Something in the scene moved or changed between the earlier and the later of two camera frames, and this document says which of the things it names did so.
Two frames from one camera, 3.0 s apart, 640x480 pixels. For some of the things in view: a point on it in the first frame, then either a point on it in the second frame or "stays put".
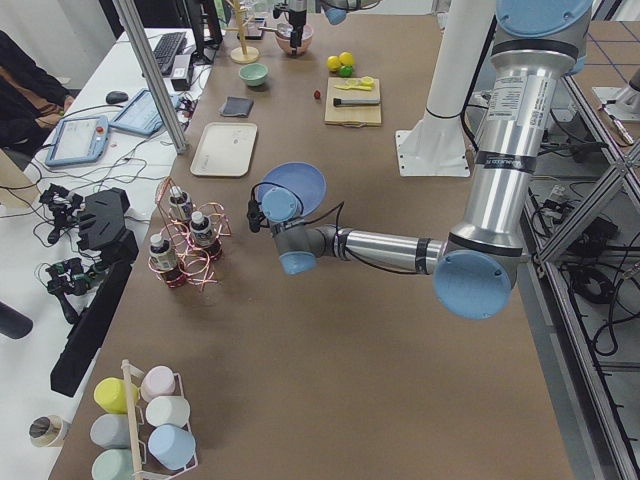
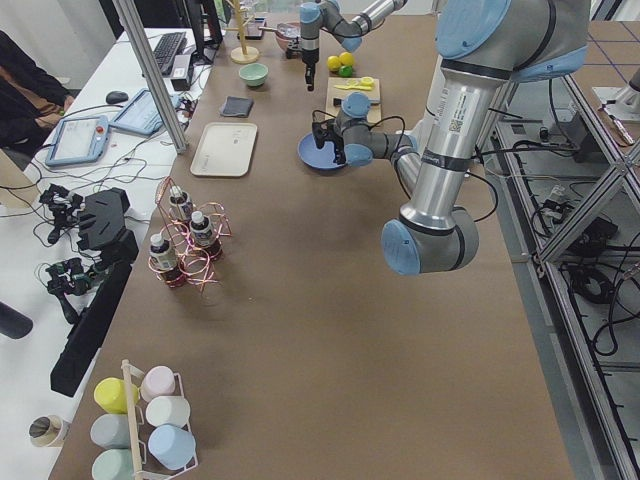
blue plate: (303, 179) to (322, 157)
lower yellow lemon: (333, 63) stays put
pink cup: (158, 380) stays put
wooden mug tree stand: (242, 54) stays put
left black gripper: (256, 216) to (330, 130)
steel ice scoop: (284, 29) stays put
